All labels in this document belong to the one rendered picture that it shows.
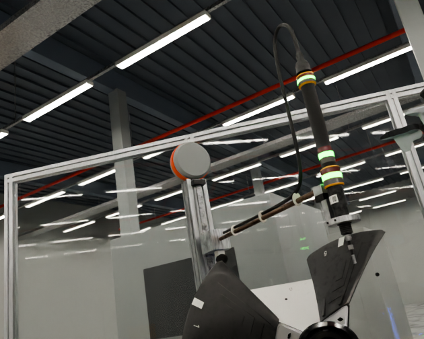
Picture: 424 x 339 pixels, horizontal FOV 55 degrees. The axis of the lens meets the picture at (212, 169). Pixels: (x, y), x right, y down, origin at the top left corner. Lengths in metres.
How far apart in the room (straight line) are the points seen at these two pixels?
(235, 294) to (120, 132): 6.74
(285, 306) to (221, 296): 0.32
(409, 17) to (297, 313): 5.01
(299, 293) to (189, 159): 0.64
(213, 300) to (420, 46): 5.00
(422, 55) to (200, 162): 4.38
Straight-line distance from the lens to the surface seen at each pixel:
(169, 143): 1.79
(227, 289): 1.01
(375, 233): 1.07
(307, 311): 1.27
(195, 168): 1.57
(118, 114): 7.78
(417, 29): 5.81
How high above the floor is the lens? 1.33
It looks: 19 degrees up
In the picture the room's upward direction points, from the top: 10 degrees counter-clockwise
